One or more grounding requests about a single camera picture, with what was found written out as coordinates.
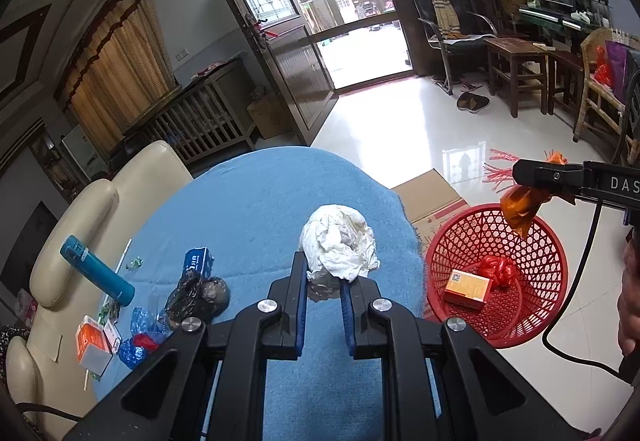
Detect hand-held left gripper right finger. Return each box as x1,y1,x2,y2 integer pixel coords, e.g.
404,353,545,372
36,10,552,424
340,277,601,441

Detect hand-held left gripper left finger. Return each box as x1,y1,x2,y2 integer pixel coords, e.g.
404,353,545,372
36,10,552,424
65,251,309,441

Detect orange plastic wrapper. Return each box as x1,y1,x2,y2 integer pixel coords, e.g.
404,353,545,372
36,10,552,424
500,152,568,238

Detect white paper towel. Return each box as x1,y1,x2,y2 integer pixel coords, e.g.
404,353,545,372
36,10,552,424
299,204,381,281

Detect red plastic bag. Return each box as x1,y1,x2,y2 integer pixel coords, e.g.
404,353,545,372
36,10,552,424
477,255,517,291

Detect black plastic bag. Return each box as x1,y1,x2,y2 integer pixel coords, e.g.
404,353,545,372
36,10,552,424
164,272,231,328

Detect red plastic basket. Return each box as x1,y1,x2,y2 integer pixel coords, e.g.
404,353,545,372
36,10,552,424
424,202,570,349

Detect large blue carton piece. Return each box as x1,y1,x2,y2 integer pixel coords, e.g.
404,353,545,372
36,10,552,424
182,247,215,280

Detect orange cardboard box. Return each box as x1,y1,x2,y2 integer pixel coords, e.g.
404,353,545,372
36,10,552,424
443,269,492,311

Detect blue plastic shoe cover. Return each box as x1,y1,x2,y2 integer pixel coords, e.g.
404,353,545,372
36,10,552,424
119,306,168,370

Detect person's right hand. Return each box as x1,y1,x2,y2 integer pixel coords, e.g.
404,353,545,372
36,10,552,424
616,230,640,372

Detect grey crumpled foil scrap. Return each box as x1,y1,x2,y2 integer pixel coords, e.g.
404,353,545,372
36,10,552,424
306,270,346,303

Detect red plastic fringe strips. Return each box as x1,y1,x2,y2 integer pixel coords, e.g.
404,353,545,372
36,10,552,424
481,148,517,195

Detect wicker chair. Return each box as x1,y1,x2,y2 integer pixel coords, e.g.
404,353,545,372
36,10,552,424
572,28,640,153

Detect pair of dark slippers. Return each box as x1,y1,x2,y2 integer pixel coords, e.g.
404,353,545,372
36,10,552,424
457,91,491,114

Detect dark wooden side stool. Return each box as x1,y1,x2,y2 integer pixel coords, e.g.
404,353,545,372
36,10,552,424
547,50,589,118

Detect blue tablecloth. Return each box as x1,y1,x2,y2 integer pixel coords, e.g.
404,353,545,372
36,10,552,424
92,147,427,441

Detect purple bag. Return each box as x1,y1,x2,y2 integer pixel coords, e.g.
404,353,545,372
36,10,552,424
604,40,630,103

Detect flat cardboard sheet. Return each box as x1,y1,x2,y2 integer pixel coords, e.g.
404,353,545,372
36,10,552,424
391,168,471,244

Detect glass media stand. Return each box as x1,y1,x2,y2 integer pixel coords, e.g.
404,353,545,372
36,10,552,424
517,3,609,40

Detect black metal chair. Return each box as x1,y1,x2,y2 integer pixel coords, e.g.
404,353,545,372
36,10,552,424
412,0,497,96

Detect white drinking straw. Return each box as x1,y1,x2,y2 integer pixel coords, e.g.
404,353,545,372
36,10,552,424
115,239,132,275

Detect small white medicine box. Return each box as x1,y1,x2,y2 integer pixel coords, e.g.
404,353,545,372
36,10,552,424
102,320,124,355

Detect plaid scarf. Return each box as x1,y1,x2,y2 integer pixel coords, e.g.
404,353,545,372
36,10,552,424
425,0,464,40

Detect brown cardboard box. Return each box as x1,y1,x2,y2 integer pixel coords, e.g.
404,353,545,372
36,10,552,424
247,92,292,140

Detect teal thermos bottle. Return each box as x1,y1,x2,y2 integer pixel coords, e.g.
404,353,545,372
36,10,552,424
60,235,136,307

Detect orange and white box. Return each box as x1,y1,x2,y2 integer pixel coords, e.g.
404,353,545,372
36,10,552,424
75,315,114,378

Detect wooden crib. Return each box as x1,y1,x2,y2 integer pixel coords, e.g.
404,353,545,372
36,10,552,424
122,58,257,167

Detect open wooden door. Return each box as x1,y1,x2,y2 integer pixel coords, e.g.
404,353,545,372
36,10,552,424
191,0,341,147

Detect cream leather sofa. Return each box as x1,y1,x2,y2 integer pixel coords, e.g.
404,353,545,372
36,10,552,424
4,140,194,428

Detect white appliance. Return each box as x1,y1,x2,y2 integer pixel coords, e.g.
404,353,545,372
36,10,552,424
60,125,109,183

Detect tan curtain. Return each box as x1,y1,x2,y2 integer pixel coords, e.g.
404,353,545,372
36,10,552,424
54,0,177,142

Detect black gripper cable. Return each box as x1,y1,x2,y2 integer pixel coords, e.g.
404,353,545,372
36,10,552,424
542,204,623,374

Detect black wall television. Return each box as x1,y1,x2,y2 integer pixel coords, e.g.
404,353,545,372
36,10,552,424
0,201,59,283

